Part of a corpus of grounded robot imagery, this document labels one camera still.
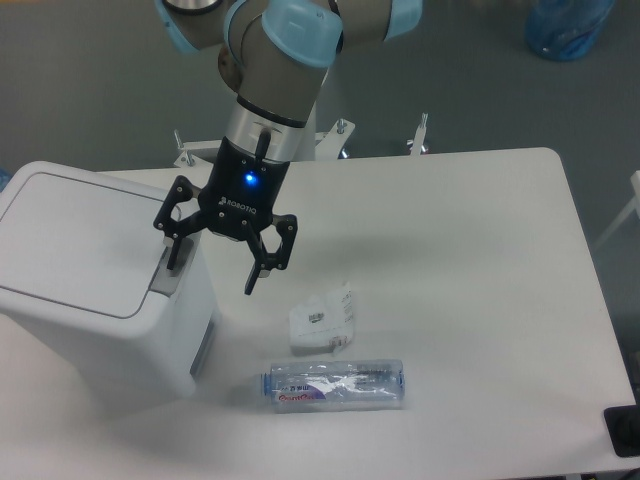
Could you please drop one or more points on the crushed clear plastic bottle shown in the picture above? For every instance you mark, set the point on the crushed clear plastic bottle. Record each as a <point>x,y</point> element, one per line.
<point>319,386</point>

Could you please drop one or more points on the white frame at right edge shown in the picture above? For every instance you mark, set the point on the white frame at right edge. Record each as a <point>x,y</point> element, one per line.
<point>629,209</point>

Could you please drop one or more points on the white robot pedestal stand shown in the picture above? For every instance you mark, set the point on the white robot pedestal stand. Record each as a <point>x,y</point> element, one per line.
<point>327,145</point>

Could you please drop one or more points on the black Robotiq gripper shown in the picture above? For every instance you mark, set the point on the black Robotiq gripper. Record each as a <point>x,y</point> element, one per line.
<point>237,202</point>

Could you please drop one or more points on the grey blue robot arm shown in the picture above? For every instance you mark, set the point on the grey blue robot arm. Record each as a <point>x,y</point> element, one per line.
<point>283,50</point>

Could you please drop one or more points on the white push-lid trash can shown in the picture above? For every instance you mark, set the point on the white push-lid trash can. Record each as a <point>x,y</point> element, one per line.
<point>85,271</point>

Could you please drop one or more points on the black device at table edge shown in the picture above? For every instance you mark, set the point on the black device at table edge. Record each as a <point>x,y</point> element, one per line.
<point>623,426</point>

